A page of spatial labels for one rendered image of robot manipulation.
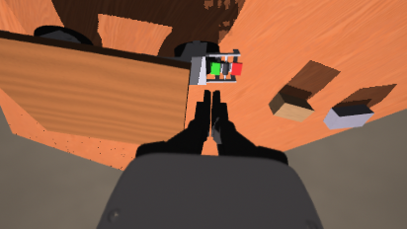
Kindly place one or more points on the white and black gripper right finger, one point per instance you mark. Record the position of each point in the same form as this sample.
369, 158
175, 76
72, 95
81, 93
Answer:
230, 142

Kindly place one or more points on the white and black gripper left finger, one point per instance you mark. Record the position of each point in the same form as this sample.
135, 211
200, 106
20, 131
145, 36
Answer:
188, 141

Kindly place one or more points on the wooden dolly with black caster wheels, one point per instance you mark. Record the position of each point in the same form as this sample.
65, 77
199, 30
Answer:
105, 93

